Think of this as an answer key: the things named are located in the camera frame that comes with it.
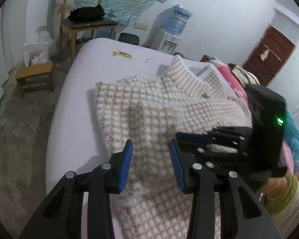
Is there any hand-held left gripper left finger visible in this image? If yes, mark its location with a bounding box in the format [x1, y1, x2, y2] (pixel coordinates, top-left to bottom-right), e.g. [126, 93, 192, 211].
[19, 139, 134, 239]

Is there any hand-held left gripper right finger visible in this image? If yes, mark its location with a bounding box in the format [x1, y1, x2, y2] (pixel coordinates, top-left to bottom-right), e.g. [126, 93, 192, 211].
[169, 139, 283, 239]

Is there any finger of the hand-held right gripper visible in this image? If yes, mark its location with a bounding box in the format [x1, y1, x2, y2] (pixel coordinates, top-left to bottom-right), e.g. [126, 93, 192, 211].
[178, 142, 251, 178]
[176, 126, 252, 146]

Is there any beige white checked blanket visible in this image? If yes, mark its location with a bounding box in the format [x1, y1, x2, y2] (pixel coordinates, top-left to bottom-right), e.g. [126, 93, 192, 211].
[86, 55, 253, 239]

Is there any beige clothes pile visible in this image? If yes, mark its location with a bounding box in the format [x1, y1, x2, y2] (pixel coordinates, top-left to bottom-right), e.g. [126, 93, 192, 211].
[229, 63, 261, 87]

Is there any teal blue garment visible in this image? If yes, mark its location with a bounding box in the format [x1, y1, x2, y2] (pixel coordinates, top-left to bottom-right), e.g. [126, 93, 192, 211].
[283, 108, 299, 172]

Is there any pink floral blanket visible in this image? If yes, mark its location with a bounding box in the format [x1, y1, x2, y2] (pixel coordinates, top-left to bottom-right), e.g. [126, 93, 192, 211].
[209, 59, 299, 180]

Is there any brown door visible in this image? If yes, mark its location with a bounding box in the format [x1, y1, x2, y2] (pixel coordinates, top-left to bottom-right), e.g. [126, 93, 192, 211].
[243, 25, 296, 86]

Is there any bed with lilac printed sheet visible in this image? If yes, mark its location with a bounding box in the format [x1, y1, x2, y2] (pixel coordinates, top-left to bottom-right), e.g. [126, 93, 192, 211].
[46, 38, 250, 239]

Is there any white water dispenser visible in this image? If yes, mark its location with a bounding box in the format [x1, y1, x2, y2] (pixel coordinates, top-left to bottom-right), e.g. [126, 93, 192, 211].
[149, 27, 182, 55]

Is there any blue water jug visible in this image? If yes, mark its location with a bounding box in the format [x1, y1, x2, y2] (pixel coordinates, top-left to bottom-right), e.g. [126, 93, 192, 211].
[163, 4, 191, 36]

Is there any black waste bin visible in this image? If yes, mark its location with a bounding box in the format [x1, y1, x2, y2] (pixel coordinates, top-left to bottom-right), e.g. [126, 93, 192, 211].
[118, 32, 140, 46]

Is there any small wooden stool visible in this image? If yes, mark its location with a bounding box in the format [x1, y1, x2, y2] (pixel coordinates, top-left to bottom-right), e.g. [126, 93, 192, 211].
[16, 62, 56, 97]

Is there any white plastic bag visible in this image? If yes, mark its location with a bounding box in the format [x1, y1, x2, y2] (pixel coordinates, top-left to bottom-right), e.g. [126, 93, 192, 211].
[22, 25, 58, 66]

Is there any wooden chair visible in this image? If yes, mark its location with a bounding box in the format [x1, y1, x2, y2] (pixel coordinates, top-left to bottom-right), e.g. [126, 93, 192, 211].
[58, 0, 119, 61]

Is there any black bag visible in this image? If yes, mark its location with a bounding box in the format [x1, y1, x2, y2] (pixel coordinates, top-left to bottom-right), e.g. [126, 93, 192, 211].
[68, 5, 105, 22]

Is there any white curtain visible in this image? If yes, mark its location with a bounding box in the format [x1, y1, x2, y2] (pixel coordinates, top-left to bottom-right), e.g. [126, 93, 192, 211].
[0, 0, 30, 115]

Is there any teal floral hanging cloth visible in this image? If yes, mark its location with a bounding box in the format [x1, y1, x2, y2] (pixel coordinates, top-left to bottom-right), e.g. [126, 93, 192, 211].
[53, 0, 177, 25]

